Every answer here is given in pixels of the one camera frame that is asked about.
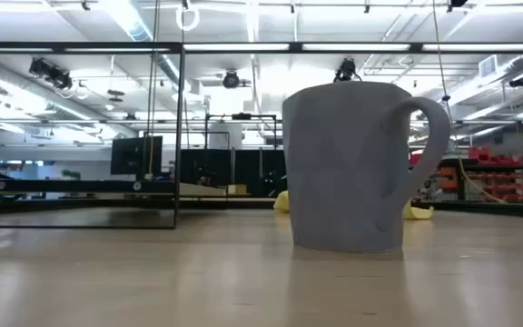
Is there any shelf with red bins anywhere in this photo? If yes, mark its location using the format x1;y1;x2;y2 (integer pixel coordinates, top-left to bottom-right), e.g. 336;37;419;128
409;145;523;203

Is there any black overhead frame beam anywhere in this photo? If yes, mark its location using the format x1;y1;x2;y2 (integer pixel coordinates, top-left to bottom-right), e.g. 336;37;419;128
183;42;523;55

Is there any black computer monitor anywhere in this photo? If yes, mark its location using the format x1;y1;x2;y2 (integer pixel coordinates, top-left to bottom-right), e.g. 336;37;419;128
110;135;164;176

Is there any white hanging ring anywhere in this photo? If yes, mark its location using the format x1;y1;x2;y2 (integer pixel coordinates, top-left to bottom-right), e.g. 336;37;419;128
174;3;201;33

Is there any large faceted mug with handle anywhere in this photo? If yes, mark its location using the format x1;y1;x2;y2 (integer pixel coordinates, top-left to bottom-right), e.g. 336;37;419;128
281;81;452;254

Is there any round black ceiling spotlight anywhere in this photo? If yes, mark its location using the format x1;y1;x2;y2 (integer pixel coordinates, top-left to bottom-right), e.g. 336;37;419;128
222;69;242;90

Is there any black camera on beam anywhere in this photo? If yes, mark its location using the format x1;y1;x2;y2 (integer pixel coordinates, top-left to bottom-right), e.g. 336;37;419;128
332;57;362;84

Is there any thin hanging grey cable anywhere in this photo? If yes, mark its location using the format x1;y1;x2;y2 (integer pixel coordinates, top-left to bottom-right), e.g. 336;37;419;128
431;0;460;151

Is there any black metal shelf frame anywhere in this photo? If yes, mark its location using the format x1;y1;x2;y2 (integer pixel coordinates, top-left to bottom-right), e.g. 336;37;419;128
0;41;186;230

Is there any yellow cable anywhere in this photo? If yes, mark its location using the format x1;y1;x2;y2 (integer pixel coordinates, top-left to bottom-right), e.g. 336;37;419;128
458;155;508;204

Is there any beige slanted board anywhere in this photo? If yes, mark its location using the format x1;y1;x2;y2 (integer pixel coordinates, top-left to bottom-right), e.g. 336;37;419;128
179;182;227;198

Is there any black ceiling camera cluster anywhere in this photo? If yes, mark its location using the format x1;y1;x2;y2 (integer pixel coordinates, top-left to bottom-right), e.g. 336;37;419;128
28;57;74;91

